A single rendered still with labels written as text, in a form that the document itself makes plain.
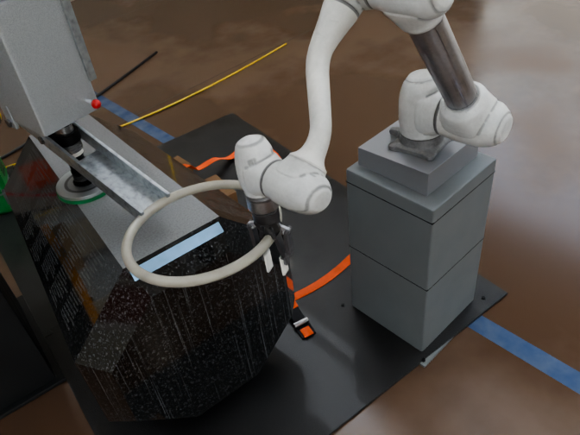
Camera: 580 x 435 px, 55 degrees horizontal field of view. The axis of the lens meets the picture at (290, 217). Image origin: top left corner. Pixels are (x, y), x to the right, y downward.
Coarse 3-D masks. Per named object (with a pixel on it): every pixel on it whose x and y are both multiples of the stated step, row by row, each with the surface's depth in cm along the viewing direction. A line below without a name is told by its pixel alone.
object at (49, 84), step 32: (0, 0) 155; (32, 0) 160; (0, 32) 157; (32, 32) 164; (64, 32) 171; (0, 64) 168; (32, 64) 167; (64, 64) 175; (32, 96) 170; (64, 96) 178; (32, 128) 181
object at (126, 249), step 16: (176, 192) 184; (192, 192) 186; (160, 208) 182; (128, 240) 168; (272, 240) 157; (128, 256) 161; (256, 256) 153; (144, 272) 154; (208, 272) 149; (224, 272) 149
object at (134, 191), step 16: (80, 128) 197; (48, 144) 193; (96, 144) 195; (64, 160) 192; (80, 160) 193; (96, 160) 194; (112, 160) 194; (96, 176) 183; (112, 176) 190; (128, 176) 191; (144, 176) 186; (112, 192) 181; (128, 192) 186; (144, 192) 187; (160, 192) 184; (128, 208) 180; (144, 208) 183
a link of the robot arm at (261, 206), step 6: (246, 198) 148; (264, 198) 146; (252, 204) 148; (258, 204) 147; (264, 204) 147; (270, 204) 148; (276, 204) 149; (252, 210) 149; (258, 210) 148; (264, 210) 148; (270, 210) 149
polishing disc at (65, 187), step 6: (66, 174) 212; (60, 180) 209; (66, 180) 208; (72, 180) 208; (60, 186) 206; (66, 186) 205; (72, 186) 205; (90, 186) 204; (96, 186) 204; (60, 192) 203; (66, 192) 203; (72, 192) 202; (78, 192) 202; (84, 192) 201; (90, 192) 201; (96, 192) 201; (66, 198) 200; (72, 198) 200; (78, 198) 199; (84, 198) 200; (90, 198) 201
